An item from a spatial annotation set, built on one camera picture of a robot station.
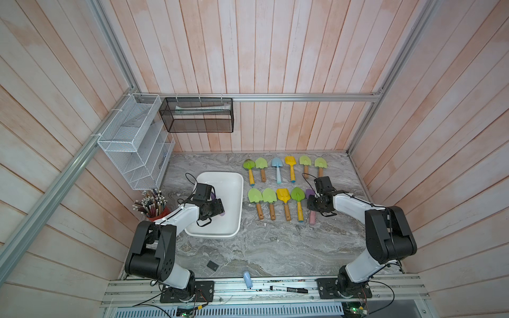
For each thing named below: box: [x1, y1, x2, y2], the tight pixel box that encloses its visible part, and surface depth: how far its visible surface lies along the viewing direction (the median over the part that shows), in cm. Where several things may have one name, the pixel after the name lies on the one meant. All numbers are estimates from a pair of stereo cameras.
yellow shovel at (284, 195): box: [276, 188, 291, 222], surface depth 100 cm
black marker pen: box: [269, 285, 309, 294], surface depth 75 cm
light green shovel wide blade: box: [247, 188, 264, 220], surface depth 100 cm
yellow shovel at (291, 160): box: [284, 155, 297, 183], surface depth 116 cm
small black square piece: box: [206, 260, 220, 272], surface depth 81 cm
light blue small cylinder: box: [243, 270, 254, 289], surface depth 76 cm
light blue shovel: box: [271, 157, 283, 185], surface depth 116 cm
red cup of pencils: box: [132, 188, 171, 222], surface depth 80 cm
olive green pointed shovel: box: [255, 157, 268, 183], surface depth 116 cm
